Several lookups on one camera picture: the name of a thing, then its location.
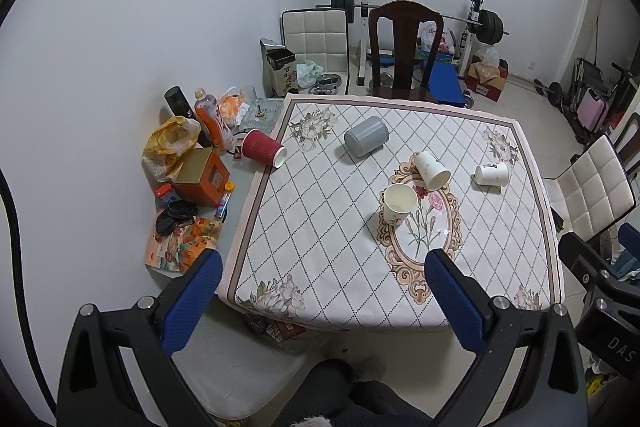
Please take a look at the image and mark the green and white plastic bag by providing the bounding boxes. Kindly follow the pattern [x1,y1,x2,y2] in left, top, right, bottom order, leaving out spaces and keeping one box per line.
[296,60,325,89]

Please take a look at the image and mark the clear glass tray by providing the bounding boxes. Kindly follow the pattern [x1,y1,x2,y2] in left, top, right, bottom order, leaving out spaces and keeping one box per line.
[235,97,285,136]

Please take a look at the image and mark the orange printed paper bag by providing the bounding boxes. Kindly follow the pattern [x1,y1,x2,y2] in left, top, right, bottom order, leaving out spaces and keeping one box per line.
[144,217,224,278]

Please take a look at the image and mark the person's dark trouser legs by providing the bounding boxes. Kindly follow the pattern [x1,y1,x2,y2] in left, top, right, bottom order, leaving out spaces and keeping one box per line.
[280,359,437,427]

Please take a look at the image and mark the orange square box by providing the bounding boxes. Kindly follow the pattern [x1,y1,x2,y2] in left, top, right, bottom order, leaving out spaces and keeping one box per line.
[171,147,231,207]

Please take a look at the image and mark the black cable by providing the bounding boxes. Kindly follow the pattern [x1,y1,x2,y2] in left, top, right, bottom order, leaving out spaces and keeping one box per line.
[0,167,57,427]

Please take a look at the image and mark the grey cup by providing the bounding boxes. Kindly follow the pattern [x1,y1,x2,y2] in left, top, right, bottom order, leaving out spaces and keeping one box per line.
[343,115,390,158]

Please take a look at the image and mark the plain white paper cup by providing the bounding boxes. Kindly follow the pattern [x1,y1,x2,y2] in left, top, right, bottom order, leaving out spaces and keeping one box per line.
[412,150,452,190]

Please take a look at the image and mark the black plastic lids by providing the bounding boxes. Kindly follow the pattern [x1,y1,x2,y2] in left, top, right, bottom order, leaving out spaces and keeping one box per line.
[155,200,199,237]

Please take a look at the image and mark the black folding exercise frame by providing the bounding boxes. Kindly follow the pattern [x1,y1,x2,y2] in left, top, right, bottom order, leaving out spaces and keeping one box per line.
[569,56,640,144]

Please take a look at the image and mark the yellow plastic bag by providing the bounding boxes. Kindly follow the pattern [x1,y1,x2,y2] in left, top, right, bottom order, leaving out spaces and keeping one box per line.
[142,116,202,183]

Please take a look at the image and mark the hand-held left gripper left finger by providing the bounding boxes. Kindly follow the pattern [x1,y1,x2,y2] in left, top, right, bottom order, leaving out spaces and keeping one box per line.
[56,248,224,427]

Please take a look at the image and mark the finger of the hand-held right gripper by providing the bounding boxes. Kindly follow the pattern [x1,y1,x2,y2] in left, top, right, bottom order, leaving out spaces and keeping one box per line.
[557,231,618,295]
[617,222,640,260]

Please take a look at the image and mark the brown printed box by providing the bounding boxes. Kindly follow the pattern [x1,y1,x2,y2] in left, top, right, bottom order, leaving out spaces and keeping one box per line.
[265,48,299,98]

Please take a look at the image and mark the floral diamond-pattern tablecloth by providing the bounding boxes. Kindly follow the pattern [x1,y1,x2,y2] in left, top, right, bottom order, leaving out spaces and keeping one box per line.
[216,94,566,334]

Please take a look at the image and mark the small red packet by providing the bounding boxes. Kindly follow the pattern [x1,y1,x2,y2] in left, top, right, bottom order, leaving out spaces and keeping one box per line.
[154,184,181,208]

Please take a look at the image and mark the teal cloth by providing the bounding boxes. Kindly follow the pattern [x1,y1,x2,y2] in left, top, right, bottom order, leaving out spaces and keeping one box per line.
[610,248,640,283]

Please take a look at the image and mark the black cylinder flask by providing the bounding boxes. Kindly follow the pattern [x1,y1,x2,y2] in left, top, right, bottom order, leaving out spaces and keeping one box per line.
[164,86,197,122]

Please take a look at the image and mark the cream paper cup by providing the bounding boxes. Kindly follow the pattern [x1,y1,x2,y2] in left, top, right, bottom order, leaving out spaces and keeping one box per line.
[382,183,418,228]

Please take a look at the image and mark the dark wooden chair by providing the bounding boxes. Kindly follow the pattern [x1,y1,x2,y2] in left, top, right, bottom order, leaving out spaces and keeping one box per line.
[367,0,446,106]

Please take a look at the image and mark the blue bench pad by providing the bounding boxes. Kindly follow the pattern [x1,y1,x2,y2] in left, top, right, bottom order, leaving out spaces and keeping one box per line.
[429,62,470,106]

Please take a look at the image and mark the white padded chair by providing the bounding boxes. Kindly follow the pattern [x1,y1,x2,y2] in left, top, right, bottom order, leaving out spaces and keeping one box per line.
[279,8,352,96]
[170,304,331,423]
[542,134,636,244]

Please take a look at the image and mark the pink suitcase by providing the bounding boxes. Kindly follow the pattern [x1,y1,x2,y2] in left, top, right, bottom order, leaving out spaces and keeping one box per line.
[577,88,611,133]

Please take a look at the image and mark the barbell with black plates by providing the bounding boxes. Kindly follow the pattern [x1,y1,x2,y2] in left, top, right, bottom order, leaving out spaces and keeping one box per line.
[315,0,511,46]

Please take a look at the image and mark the metal bowl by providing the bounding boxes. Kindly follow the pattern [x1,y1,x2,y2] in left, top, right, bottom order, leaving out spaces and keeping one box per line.
[308,72,345,96]

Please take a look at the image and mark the white plastic bag red print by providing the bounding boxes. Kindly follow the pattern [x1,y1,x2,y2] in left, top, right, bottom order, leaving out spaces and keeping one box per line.
[417,21,456,56]

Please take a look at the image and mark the orange snack bag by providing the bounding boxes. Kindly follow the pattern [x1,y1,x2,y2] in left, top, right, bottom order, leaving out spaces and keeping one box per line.
[218,88,247,130]

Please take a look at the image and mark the orange drink bottle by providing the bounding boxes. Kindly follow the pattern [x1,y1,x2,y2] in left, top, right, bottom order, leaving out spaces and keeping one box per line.
[193,88,235,157]

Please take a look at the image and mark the pale fuzzy slipper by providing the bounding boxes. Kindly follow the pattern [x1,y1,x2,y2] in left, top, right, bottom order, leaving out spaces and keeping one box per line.
[350,354,389,381]

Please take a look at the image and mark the clear plastic bag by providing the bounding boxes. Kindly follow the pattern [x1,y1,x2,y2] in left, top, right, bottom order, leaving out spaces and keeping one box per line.
[475,46,501,68]

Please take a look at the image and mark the short barbell on floor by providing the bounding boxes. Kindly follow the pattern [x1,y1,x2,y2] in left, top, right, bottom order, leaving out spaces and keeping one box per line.
[533,79,566,108]

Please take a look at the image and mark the red cardboard box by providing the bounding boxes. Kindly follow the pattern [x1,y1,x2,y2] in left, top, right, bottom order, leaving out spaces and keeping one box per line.
[464,59,510,103]

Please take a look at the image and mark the white squat rack post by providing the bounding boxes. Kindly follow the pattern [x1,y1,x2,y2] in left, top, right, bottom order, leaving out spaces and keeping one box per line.
[352,0,377,88]
[456,0,489,68]

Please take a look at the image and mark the red patterned box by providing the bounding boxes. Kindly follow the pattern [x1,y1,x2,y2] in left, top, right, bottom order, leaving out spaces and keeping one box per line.
[244,314,306,341]

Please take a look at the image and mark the white paper cup with print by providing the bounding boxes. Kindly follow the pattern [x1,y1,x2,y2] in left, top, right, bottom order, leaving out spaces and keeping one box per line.
[474,161,510,186]

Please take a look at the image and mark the red ribbed paper cup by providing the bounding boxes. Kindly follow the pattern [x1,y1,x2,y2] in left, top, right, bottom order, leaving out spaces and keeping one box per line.
[241,129,287,168]

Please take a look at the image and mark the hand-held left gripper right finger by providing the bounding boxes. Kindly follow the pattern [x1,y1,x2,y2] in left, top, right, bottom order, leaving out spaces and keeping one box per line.
[424,248,589,427]

